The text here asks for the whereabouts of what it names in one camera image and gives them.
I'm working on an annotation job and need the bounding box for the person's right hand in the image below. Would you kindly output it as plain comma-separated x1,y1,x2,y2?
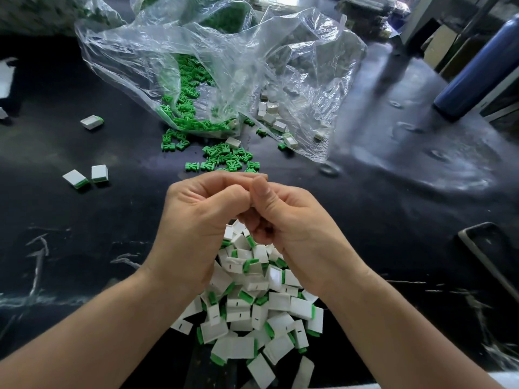
237,176,366,298

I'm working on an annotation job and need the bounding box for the person's left hand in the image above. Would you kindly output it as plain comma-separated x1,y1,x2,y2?
139,171,254,300

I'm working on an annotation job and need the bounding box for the pile of assembled white-green pieces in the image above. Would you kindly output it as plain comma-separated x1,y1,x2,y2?
180,218,325,389

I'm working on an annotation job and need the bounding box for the heap of white caps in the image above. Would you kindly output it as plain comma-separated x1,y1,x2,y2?
225,89,325,152

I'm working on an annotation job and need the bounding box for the pile of green clips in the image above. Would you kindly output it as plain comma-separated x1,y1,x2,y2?
156,54,291,173

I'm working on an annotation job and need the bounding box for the person's right forearm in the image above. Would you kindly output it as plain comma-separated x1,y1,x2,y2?
328,267,504,389

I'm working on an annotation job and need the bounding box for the person's left forearm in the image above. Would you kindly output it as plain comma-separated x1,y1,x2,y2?
0,270,196,389

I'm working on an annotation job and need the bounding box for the clear plastic bag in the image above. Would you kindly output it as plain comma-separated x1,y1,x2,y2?
75,0,368,163

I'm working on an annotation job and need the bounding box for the black smartphone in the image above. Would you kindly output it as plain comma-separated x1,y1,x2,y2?
458,222,519,303

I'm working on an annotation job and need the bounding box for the plastic bag full of green pieces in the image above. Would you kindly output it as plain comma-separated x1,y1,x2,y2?
131,0,254,33

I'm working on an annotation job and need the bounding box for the brown cardboard box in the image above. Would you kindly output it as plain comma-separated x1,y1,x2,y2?
423,24,460,71

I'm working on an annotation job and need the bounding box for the grey machine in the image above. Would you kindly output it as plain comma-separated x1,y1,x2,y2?
334,0,407,37

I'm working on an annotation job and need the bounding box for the blue cylinder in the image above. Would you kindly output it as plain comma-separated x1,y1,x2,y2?
433,16,519,122

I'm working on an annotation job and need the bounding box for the white paper sheet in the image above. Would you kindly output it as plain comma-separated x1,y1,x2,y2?
0,61,17,99

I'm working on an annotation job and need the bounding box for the large bag of assembled pieces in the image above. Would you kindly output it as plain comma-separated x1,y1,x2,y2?
0,0,127,37

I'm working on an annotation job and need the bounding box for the white metal frame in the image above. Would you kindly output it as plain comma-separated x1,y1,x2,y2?
401,0,519,68

